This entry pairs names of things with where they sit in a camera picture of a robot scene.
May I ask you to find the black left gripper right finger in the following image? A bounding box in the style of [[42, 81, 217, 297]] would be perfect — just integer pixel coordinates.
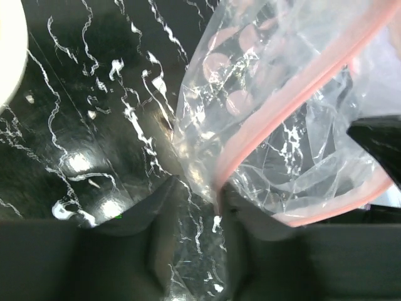
[[218, 185, 400, 300]]

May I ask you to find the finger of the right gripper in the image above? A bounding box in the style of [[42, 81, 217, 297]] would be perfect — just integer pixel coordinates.
[[346, 115, 400, 187]]

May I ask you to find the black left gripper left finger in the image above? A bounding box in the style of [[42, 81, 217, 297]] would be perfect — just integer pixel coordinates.
[[1, 177, 179, 300]]

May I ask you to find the clear pink-dotted zip bag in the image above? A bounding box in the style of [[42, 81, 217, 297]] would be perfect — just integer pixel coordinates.
[[173, 1, 400, 226]]

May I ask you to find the white perforated plastic basket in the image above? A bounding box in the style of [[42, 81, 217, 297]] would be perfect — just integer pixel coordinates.
[[0, 0, 28, 111]]

